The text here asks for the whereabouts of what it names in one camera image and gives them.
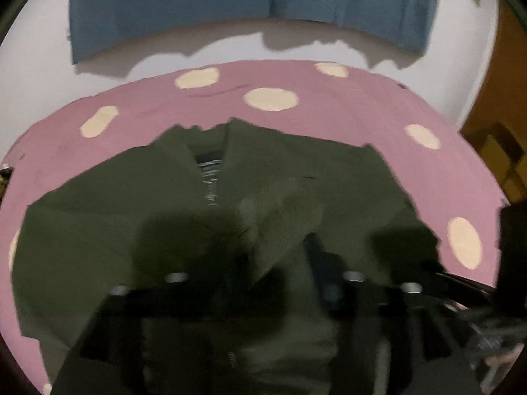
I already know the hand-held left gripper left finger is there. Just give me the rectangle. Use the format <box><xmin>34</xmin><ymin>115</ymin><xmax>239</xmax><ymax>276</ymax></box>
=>
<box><xmin>53</xmin><ymin>230</ymin><xmax>289</xmax><ymax>395</ymax></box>

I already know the brown wooden furniture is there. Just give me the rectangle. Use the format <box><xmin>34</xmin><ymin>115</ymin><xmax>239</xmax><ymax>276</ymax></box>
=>
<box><xmin>459</xmin><ymin>0</ymin><xmax>527</xmax><ymax>206</ymax></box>

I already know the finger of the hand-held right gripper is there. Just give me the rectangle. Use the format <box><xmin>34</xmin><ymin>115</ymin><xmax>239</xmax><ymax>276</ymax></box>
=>
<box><xmin>426</xmin><ymin>260</ymin><xmax>501</xmax><ymax>299</ymax></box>

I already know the olive green jacket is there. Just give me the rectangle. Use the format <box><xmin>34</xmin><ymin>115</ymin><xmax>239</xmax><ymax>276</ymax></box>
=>
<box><xmin>12</xmin><ymin>117</ymin><xmax>446</xmax><ymax>395</ymax></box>

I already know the blue padded headboard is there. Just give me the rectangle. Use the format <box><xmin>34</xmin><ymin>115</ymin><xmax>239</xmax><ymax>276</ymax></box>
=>
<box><xmin>68</xmin><ymin>0</ymin><xmax>444</xmax><ymax>66</ymax></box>

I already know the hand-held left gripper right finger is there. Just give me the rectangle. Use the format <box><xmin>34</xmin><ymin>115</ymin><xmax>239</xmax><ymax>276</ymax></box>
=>
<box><xmin>305</xmin><ymin>232</ymin><xmax>483</xmax><ymax>395</ymax></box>

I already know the pink polka-dot bedsheet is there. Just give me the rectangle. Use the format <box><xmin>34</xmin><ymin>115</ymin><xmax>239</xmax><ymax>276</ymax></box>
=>
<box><xmin>0</xmin><ymin>60</ymin><xmax>512</xmax><ymax>395</ymax></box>

